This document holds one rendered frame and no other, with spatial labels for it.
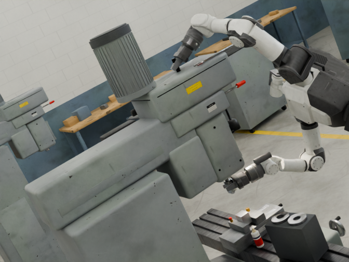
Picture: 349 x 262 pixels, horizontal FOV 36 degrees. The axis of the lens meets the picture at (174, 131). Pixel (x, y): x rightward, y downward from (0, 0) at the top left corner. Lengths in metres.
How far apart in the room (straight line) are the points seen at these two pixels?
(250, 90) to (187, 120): 4.86
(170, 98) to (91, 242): 0.74
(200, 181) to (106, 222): 0.55
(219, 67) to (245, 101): 4.69
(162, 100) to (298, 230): 0.84
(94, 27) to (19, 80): 1.58
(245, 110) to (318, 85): 4.74
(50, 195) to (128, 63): 0.67
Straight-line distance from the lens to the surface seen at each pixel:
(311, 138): 2.95
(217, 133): 2.67
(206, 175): 2.63
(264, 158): 2.85
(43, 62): 9.18
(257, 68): 7.51
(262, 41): 2.48
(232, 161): 2.73
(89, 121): 8.45
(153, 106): 2.49
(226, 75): 2.66
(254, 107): 7.42
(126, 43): 2.46
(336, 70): 2.67
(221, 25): 2.55
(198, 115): 2.58
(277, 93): 2.78
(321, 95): 2.59
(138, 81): 2.47
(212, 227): 3.25
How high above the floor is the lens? 2.31
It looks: 15 degrees down
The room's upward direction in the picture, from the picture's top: 25 degrees counter-clockwise
